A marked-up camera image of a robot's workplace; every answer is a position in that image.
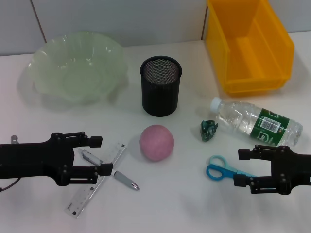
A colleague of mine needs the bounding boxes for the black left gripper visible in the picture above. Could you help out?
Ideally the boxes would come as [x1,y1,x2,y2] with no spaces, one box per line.
[0,132,114,187]

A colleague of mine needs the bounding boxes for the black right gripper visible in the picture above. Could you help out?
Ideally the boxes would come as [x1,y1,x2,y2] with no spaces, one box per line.
[233,145,311,195]

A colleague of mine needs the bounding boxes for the clear green-label water bottle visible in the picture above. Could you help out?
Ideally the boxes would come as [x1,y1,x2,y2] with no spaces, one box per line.
[210,97,304,147]

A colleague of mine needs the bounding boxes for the pink peach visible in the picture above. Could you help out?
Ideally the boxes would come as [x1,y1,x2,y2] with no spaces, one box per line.
[139,124,175,162]

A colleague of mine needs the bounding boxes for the blue scissors with sheath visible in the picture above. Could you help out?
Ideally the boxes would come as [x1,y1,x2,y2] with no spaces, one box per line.
[206,155,258,182]

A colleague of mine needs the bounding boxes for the grey silver pen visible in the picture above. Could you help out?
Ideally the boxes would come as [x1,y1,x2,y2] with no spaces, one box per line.
[80,149,141,192]

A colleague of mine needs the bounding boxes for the transparent plastic ruler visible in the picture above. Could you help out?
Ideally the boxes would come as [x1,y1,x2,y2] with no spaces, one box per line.
[64,141,127,219]

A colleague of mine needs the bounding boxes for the black mesh pen holder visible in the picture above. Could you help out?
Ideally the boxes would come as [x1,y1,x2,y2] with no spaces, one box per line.
[139,56,182,118]

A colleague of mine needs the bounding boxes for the pale green glass fruit bowl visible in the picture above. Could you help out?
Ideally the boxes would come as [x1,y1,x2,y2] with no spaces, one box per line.
[27,31,128,107]

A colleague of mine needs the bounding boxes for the yellow plastic bin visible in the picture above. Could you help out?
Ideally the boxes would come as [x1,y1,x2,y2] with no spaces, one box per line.
[206,0,295,95]

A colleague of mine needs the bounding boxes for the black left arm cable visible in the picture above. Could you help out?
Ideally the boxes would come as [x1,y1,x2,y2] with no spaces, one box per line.
[0,178,24,192]

